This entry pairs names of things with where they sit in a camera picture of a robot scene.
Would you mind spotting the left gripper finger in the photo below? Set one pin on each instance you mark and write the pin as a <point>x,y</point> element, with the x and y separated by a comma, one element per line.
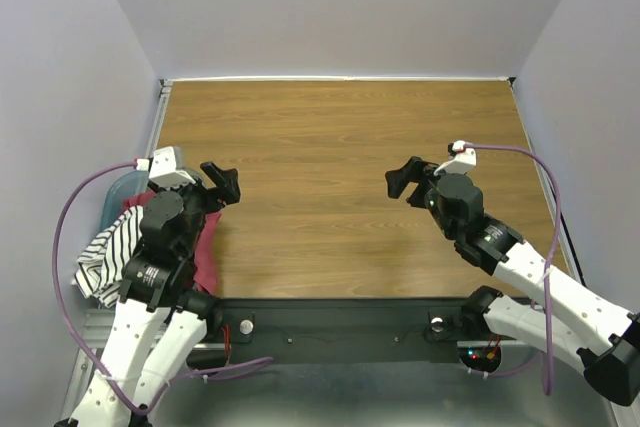
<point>229,190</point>
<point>220,177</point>

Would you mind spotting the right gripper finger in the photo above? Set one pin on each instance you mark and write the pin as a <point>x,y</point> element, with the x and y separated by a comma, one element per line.
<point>397,181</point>
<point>413,170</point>

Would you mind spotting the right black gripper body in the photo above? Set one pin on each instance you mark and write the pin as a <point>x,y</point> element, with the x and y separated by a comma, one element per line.
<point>417,185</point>

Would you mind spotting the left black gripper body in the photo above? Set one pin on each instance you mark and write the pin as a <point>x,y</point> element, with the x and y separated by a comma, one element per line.
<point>202,201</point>

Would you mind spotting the black white striped tank top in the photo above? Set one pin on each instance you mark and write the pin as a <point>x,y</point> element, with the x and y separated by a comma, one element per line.
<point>101,264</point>

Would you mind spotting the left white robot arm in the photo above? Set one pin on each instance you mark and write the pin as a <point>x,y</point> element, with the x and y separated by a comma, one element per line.
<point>144,267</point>

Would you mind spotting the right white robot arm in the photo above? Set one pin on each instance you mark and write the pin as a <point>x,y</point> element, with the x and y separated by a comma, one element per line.
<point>597,338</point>

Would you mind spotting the red tank top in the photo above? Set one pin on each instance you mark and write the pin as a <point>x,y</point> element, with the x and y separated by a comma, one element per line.
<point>206,274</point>

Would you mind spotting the blue translucent plastic bin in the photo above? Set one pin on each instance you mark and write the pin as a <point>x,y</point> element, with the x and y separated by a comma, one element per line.
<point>129,189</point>

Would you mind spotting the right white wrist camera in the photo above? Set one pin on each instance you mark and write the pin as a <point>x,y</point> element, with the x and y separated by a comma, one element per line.
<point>462,159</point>

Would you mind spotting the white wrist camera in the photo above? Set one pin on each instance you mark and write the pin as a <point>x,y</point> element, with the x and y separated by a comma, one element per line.
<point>166,169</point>
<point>462,159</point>

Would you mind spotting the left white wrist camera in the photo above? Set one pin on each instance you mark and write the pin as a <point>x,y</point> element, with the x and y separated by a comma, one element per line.
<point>166,169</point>

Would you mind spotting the aluminium frame rail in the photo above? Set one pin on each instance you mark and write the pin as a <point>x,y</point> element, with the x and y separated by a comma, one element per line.
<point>93,328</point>

